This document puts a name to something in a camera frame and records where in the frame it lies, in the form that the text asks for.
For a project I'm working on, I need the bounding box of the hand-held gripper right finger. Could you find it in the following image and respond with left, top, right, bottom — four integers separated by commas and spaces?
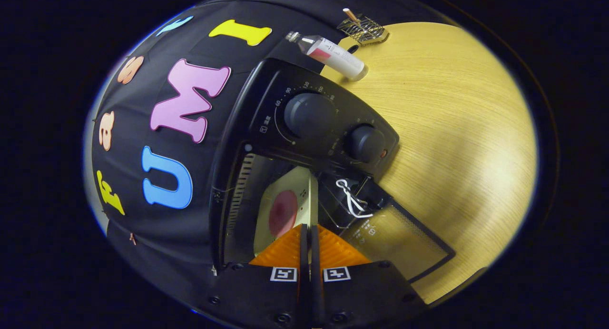
310, 224, 426, 327

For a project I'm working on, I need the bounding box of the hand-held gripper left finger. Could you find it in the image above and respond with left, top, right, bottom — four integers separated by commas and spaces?
209, 223, 311, 327

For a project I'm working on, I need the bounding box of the pink round food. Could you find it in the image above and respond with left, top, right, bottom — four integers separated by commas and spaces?
269, 190, 299, 238

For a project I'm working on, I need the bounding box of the cream square plate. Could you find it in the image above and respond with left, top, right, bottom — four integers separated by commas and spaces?
253, 166, 318, 256

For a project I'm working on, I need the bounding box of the black toaster oven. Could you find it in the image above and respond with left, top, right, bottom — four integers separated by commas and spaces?
209, 58, 456, 284

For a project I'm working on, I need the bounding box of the clear plastic bottle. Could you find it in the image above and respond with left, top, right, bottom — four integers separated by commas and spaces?
285, 31, 368, 81

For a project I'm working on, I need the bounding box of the metal wire basket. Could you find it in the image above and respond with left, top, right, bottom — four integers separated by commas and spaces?
337, 15, 389, 47

